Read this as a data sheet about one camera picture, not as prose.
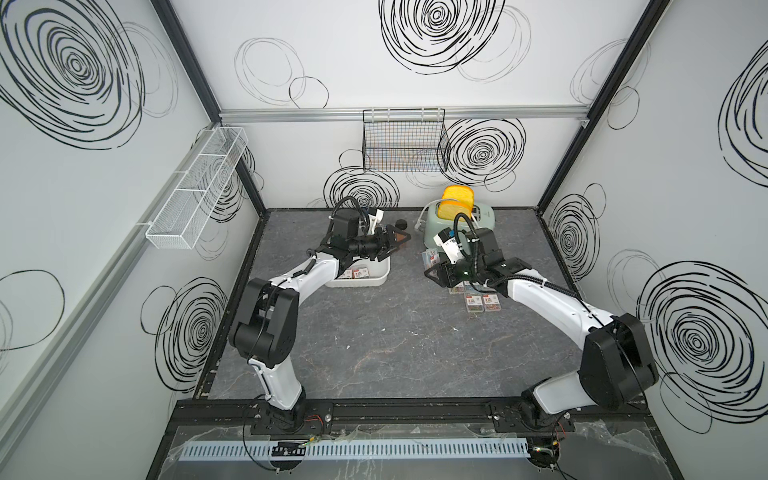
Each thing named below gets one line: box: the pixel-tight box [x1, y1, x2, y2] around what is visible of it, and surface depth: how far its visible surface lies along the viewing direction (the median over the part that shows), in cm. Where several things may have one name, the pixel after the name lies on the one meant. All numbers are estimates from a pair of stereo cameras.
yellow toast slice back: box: [441, 184, 474, 206], surface depth 98 cm
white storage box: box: [325, 256, 391, 288], surface depth 98 cm
